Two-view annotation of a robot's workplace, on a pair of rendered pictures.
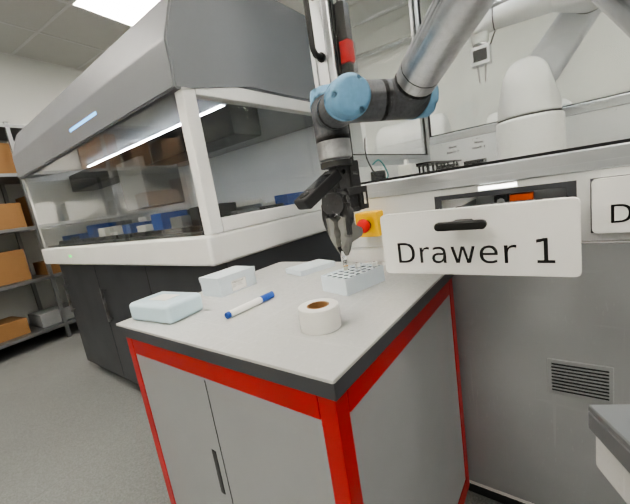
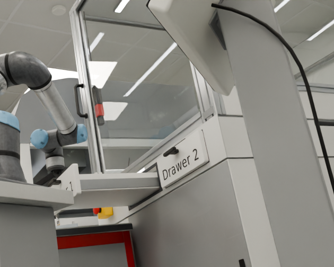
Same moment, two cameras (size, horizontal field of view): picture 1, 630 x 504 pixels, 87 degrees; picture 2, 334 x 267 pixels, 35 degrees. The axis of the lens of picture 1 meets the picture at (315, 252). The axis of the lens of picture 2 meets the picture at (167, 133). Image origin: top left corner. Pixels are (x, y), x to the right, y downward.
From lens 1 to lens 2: 173 cm
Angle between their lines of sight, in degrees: 35
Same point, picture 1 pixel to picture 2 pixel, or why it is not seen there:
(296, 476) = not seen: outside the picture
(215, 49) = (47, 119)
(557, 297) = (165, 232)
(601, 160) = (160, 149)
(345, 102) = (34, 141)
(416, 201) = not seen: hidden behind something
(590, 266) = (169, 208)
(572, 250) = (74, 184)
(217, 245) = not seen: hidden behind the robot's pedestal
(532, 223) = (68, 176)
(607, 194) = (160, 166)
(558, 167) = (151, 156)
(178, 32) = (23, 115)
